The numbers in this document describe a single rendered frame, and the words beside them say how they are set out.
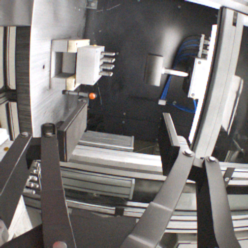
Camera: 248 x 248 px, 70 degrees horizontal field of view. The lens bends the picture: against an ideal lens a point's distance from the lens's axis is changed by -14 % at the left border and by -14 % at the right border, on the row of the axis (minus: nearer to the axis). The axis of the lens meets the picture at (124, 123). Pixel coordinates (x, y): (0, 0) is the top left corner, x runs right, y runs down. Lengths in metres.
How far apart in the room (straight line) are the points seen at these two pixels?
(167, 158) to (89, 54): 0.40
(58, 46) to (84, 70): 0.09
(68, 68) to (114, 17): 0.32
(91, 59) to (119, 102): 0.38
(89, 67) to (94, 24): 0.34
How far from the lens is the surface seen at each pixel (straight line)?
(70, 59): 0.61
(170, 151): 0.16
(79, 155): 0.49
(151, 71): 0.58
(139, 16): 0.82
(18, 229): 0.61
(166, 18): 0.83
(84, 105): 0.21
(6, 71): 1.63
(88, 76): 0.53
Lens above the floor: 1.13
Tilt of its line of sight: 1 degrees down
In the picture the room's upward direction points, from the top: 98 degrees clockwise
